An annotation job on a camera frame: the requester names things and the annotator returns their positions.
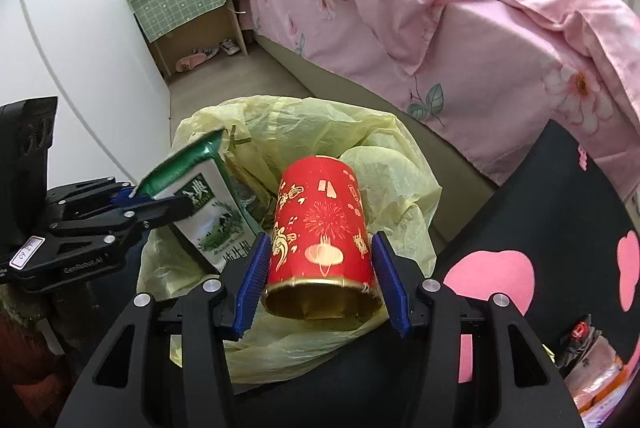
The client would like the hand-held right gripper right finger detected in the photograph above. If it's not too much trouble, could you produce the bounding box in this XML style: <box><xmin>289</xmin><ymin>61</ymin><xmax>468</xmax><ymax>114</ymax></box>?
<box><xmin>370</xmin><ymin>230</ymin><xmax>586</xmax><ymax>428</ymax></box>

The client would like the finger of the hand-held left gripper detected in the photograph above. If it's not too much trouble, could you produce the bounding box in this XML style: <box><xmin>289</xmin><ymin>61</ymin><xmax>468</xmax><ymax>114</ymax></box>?
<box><xmin>50</xmin><ymin>197</ymin><xmax>197</xmax><ymax>253</ymax></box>
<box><xmin>47</xmin><ymin>178</ymin><xmax>146</xmax><ymax>213</ymax></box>

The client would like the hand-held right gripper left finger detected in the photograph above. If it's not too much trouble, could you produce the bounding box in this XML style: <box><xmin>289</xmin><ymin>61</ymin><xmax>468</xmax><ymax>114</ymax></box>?
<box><xmin>55</xmin><ymin>235</ymin><xmax>273</xmax><ymax>428</ymax></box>

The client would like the green white snack packet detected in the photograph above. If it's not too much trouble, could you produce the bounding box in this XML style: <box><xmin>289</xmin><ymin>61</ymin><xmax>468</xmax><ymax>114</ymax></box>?
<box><xmin>135</xmin><ymin>128</ymin><xmax>263</xmax><ymax>273</ymax></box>

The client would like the red gold paper cup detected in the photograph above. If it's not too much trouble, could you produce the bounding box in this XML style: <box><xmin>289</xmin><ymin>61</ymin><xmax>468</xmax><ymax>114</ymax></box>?
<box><xmin>260</xmin><ymin>155</ymin><xmax>386</xmax><ymax>321</ymax></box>

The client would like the yellow plastic trash bag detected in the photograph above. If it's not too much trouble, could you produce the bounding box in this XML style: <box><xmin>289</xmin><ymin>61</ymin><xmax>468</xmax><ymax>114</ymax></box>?
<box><xmin>137</xmin><ymin>94</ymin><xmax>441</xmax><ymax>384</ymax></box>

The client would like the green patterned cloth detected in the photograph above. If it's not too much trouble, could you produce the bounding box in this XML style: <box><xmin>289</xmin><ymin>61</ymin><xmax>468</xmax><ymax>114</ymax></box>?
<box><xmin>0</xmin><ymin>283</ymin><xmax>51</xmax><ymax>334</ymax></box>

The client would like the white wardrobe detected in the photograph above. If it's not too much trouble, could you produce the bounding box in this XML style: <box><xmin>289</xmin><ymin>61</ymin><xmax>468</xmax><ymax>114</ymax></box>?
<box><xmin>0</xmin><ymin>0</ymin><xmax>173</xmax><ymax>209</ymax></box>

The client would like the pink slipper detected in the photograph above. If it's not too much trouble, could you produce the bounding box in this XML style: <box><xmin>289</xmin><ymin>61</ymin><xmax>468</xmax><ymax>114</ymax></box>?
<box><xmin>176</xmin><ymin>52</ymin><xmax>208</xmax><ymax>74</ymax></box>

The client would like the black mat with pink clouds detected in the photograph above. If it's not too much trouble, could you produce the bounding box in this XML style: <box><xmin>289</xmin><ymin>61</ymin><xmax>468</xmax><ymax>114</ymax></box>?
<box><xmin>435</xmin><ymin>120</ymin><xmax>640</xmax><ymax>389</ymax></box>

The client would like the wooden nightstand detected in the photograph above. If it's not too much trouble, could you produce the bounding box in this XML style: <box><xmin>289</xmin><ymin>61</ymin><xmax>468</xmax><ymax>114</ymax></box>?
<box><xmin>132</xmin><ymin>0</ymin><xmax>249</xmax><ymax>81</ymax></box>

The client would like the dark packet with red logo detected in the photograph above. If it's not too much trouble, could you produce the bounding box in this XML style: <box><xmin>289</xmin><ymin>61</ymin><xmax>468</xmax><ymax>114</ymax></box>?
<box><xmin>562</xmin><ymin>319</ymin><xmax>608</xmax><ymax>361</ymax></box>

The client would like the orange snack packet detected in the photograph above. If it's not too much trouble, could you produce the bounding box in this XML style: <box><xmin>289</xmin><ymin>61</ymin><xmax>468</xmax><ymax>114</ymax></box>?
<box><xmin>565</xmin><ymin>338</ymin><xmax>636</xmax><ymax>426</ymax></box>

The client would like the pink floral bed sheet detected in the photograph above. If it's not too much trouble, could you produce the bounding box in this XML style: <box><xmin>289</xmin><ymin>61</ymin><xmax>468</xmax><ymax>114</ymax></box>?
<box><xmin>234</xmin><ymin>0</ymin><xmax>633</xmax><ymax>189</ymax></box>

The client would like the beige bed frame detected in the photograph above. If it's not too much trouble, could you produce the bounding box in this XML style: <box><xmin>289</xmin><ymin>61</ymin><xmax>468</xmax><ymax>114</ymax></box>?
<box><xmin>252</xmin><ymin>30</ymin><xmax>501</xmax><ymax>253</ymax></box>

